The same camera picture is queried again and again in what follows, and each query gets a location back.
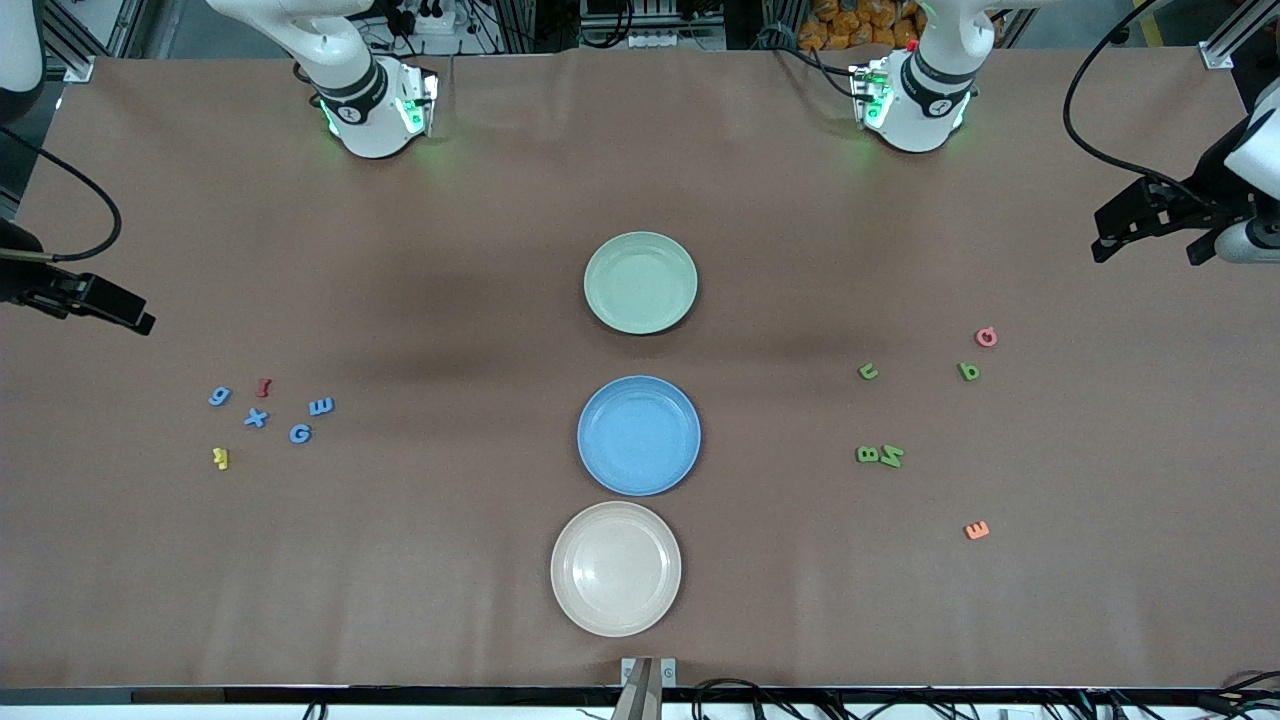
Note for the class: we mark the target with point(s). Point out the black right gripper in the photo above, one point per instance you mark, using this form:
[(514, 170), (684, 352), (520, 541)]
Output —
[(20, 283)]

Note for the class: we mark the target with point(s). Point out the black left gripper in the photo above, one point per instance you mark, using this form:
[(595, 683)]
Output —
[(1203, 205)]

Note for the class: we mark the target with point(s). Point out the blue foam letter X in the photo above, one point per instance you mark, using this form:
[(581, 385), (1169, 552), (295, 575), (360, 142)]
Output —
[(256, 418)]

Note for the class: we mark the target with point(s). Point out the blue foam capital G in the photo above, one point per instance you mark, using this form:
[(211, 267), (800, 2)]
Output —
[(294, 433)]

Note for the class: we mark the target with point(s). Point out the green foam letter p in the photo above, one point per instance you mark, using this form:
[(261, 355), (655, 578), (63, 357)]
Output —
[(968, 372)]

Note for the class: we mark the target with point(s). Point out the blue foam letter E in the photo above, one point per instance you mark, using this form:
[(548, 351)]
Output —
[(321, 406)]

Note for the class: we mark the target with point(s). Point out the green foam letter B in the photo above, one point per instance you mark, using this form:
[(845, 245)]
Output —
[(867, 454)]

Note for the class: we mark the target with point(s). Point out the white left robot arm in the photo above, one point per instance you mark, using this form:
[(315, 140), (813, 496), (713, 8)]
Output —
[(920, 125)]

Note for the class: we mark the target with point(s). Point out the blue foam lowercase g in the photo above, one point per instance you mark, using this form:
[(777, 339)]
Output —
[(219, 396)]

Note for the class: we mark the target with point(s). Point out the yellow foam letter k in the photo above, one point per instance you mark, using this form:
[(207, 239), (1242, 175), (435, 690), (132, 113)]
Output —
[(220, 458)]

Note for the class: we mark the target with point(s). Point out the pink foam letter a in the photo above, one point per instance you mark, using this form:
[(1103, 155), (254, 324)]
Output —
[(981, 337)]

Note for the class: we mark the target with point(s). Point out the orange snack bag pile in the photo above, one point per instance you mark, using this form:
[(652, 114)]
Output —
[(860, 25)]

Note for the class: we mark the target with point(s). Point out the green foam letter N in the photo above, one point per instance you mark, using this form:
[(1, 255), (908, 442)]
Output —
[(890, 456)]

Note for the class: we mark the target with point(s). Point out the orange foam letter E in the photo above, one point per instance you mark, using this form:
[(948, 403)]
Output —
[(976, 530)]

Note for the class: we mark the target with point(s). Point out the white power strip with plugs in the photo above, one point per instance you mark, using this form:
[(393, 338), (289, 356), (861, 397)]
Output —
[(432, 25)]

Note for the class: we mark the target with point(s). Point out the brown table cover sheet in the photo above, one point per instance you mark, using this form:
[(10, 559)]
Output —
[(480, 600)]

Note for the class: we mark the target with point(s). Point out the black table edge strip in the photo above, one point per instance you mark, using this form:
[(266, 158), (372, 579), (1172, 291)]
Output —
[(400, 695)]

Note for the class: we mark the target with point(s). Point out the pale green plate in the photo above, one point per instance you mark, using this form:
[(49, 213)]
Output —
[(640, 283)]

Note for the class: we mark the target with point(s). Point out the small white power strip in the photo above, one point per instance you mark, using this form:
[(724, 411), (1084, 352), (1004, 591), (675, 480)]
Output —
[(658, 38)]

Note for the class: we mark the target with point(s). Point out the blue plate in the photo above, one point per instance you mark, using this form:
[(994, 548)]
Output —
[(639, 436)]

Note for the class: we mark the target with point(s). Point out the beige plate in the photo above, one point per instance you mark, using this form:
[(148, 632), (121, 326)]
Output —
[(616, 569)]

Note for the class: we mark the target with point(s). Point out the aluminium frame post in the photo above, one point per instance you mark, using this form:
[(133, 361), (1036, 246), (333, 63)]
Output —
[(1230, 40), (75, 55)]

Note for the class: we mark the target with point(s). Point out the grey metal camera mount bracket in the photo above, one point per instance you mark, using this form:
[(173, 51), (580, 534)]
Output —
[(640, 675)]

